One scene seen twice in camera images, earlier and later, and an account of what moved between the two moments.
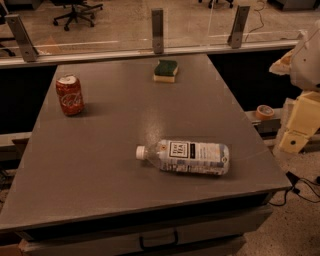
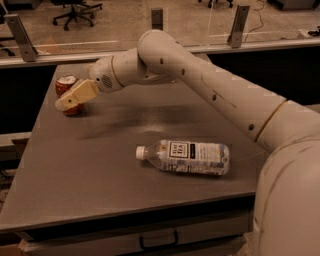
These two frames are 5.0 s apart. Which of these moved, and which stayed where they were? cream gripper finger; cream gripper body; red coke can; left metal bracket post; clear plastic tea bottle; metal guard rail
Moved: cream gripper finger; cream gripper body
Stayed: metal guard rail; red coke can; clear plastic tea bottle; left metal bracket post
